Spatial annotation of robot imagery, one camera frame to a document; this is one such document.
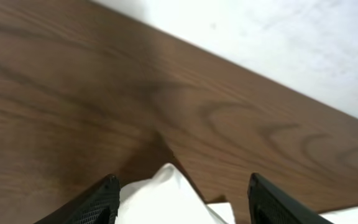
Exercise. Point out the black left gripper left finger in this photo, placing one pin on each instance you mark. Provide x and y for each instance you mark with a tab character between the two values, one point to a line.
98	204

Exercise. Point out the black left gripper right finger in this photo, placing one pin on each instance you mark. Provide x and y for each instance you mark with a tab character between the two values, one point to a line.
268	204

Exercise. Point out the white t-shirt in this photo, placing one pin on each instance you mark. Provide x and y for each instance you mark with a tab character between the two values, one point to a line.
169	198

